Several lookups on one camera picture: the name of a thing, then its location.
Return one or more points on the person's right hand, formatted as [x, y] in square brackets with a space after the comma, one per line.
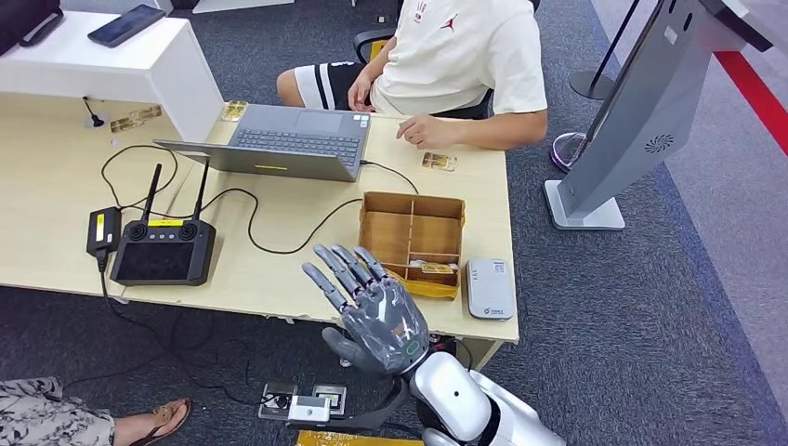
[362, 92]

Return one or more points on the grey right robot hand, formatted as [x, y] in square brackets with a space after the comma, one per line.
[382, 326]

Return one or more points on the person's left hand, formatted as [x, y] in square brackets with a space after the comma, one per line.
[428, 132]

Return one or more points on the orange patterned hotel card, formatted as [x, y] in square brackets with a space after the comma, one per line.
[439, 162]

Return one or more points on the person's right forearm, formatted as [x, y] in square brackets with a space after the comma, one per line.
[380, 58]

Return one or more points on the person's left forearm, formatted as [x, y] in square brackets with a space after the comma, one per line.
[502, 130]

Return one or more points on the person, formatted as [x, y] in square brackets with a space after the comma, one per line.
[43, 415]
[455, 61]

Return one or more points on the gold key card stack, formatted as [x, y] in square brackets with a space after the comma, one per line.
[437, 268]

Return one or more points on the white card reader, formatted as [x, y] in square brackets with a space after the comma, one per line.
[489, 289]

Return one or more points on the gold card in clear sleeve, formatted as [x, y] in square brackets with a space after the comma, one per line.
[234, 111]

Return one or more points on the grey laptop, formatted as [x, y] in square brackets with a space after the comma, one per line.
[295, 140]

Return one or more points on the wooden divider box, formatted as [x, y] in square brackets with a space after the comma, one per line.
[385, 231]

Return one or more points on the cardboard box with yellow tape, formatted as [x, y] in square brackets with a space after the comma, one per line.
[357, 439]

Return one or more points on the silver floor socket with plug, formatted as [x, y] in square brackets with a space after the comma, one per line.
[274, 394]

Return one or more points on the chrome stanchion base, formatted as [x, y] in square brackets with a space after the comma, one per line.
[564, 151]

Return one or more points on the white furniture panel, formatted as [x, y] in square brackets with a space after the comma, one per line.
[246, 5]

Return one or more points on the black stanchion pole with base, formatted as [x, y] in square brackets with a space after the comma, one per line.
[589, 85]

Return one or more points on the white counter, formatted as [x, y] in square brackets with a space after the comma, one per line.
[154, 68]

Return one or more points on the silver kiosk stand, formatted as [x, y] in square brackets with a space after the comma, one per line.
[640, 104]

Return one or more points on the black remote controller with antennas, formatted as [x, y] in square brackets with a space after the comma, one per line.
[161, 261]

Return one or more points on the brown sandal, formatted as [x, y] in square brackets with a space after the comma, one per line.
[166, 418]

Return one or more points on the black smartphone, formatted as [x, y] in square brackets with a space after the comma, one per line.
[125, 25]

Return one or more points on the black adapter with yellow label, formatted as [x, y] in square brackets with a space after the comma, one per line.
[103, 233]

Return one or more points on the black bag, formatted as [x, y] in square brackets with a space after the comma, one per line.
[24, 18]

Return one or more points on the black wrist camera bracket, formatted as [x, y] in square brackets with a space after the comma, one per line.
[369, 421]

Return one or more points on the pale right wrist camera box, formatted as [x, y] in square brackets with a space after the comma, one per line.
[308, 407]

